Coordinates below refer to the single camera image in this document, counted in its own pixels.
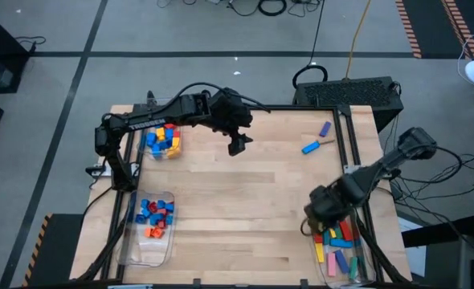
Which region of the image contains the large clear plastic bin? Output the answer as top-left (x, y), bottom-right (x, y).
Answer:
top-left (116, 189), bottom-right (177, 268)
top-left (307, 205), bottom-right (377, 289)

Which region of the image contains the yellow cable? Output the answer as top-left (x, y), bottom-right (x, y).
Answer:
top-left (344, 0), bottom-right (373, 79)

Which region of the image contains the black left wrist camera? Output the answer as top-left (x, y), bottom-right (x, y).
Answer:
top-left (227, 134), bottom-right (254, 157)

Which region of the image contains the long pink wooden block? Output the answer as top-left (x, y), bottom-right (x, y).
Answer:
top-left (326, 252), bottom-right (337, 278)

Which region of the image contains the black computer case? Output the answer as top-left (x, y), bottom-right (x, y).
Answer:
top-left (292, 75), bottom-right (405, 133)

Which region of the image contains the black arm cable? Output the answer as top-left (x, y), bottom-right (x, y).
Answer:
top-left (156, 82), bottom-right (272, 117)
top-left (300, 218), bottom-right (314, 238)

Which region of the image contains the hazard striped floor tape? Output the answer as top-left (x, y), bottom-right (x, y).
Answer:
top-left (441, 0), bottom-right (474, 60)
top-left (395, 0), bottom-right (423, 59)

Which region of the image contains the black cabinet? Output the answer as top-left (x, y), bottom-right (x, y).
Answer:
top-left (0, 7), bottom-right (33, 96)

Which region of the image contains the black hazard-edged floor mat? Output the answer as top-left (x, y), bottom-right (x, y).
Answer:
top-left (22, 212), bottom-right (85, 288)

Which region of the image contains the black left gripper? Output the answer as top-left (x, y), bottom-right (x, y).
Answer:
top-left (208, 88), bottom-right (254, 137)

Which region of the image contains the small clear plastic bin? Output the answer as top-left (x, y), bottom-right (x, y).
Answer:
top-left (140, 120), bottom-right (182, 161)

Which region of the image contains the light blue block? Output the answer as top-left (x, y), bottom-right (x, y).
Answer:
top-left (301, 140), bottom-right (321, 155)

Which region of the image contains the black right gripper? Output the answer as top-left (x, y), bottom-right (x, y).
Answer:
top-left (304, 184), bottom-right (354, 230)

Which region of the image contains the black cable coil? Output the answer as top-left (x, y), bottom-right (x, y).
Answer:
top-left (257, 0), bottom-right (288, 17)
top-left (292, 63), bottom-right (329, 88)

